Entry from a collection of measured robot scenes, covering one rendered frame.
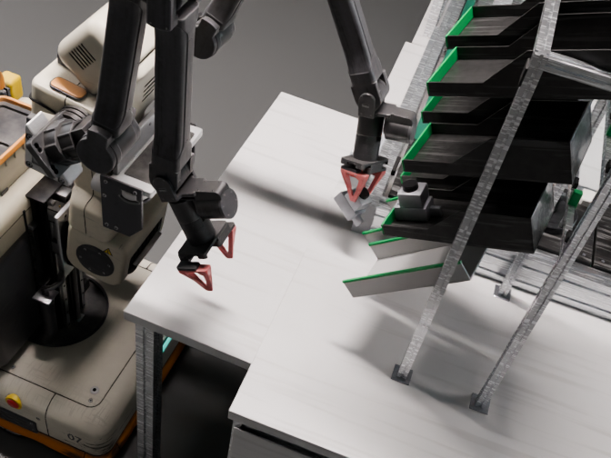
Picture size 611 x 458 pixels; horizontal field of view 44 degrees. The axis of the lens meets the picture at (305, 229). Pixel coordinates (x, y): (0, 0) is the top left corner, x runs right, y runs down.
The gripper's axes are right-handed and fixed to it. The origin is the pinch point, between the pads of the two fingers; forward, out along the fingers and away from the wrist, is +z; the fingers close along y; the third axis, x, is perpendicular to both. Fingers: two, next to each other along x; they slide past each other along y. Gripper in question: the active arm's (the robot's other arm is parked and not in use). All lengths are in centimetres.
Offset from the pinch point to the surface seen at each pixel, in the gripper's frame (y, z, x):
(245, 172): 0.8, 4.5, 36.0
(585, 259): 32, 8, -43
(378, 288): -20.0, 9.5, -20.9
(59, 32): 83, 3, 241
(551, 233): 32.7, 4.8, -34.1
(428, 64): 62, -23, 23
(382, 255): -8.3, 7.9, -13.5
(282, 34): 174, -7, 176
